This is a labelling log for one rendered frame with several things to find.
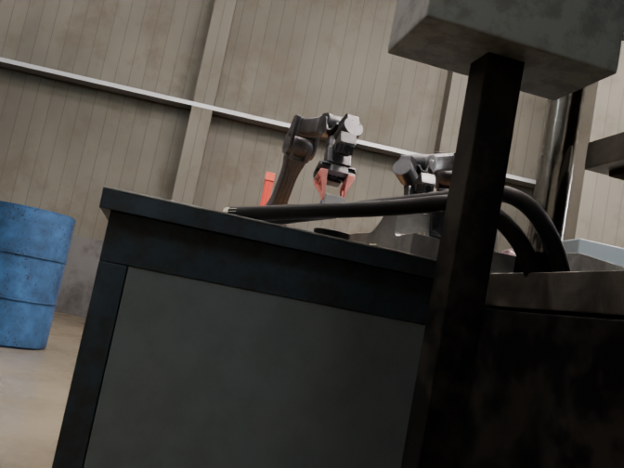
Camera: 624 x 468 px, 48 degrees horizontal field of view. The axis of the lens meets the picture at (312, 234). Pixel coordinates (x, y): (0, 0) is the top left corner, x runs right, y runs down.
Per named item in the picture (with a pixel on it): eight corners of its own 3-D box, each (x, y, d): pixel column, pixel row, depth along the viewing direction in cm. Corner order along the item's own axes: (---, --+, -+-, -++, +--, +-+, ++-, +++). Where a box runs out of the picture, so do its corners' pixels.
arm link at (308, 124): (357, 119, 193) (316, 123, 221) (328, 110, 190) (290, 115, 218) (345, 162, 193) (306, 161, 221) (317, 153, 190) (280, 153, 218)
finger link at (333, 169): (354, 199, 179) (356, 170, 184) (328, 192, 177) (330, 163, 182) (345, 212, 184) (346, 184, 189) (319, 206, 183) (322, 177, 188)
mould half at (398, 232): (343, 266, 195) (352, 218, 197) (428, 283, 201) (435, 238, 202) (408, 260, 147) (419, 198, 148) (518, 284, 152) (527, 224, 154)
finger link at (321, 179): (344, 196, 178) (346, 167, 183) (318, 189, 177) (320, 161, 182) (336, 210, 184) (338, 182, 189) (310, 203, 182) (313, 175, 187)
